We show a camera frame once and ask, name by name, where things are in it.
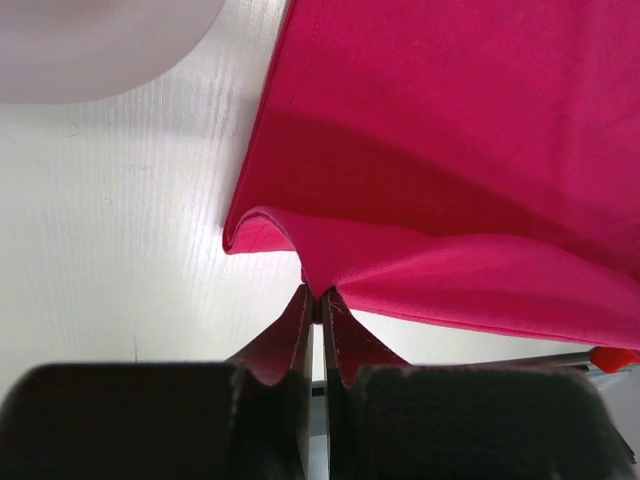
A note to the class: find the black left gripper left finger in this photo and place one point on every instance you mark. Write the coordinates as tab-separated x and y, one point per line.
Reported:
243	418

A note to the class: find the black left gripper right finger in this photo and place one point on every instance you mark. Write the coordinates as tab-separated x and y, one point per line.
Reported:
389	419

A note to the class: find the pink t shirt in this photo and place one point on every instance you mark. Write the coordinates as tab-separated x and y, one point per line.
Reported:
471	164

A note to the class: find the folded red t shirt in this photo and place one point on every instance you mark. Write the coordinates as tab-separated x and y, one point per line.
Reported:
611	360

